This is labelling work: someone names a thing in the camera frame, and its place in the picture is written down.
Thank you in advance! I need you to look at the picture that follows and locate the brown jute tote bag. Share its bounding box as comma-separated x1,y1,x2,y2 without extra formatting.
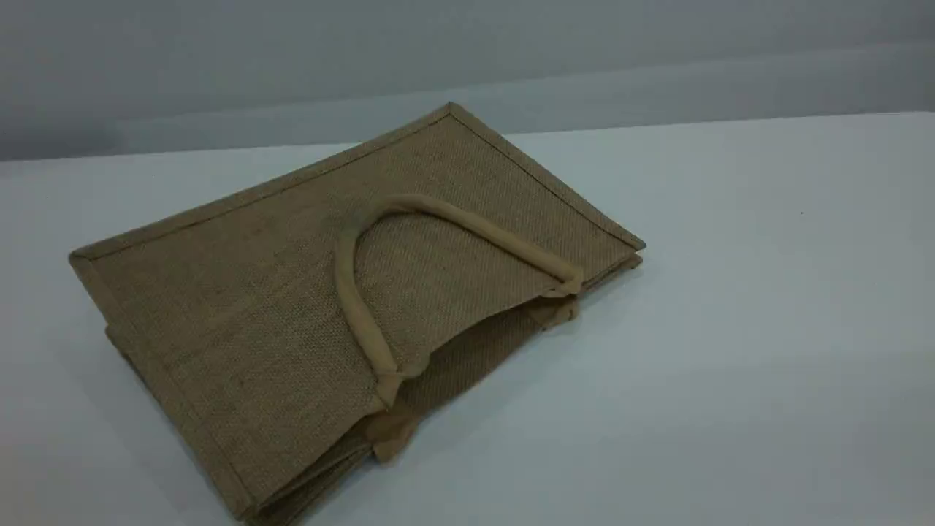
68,102,646,526

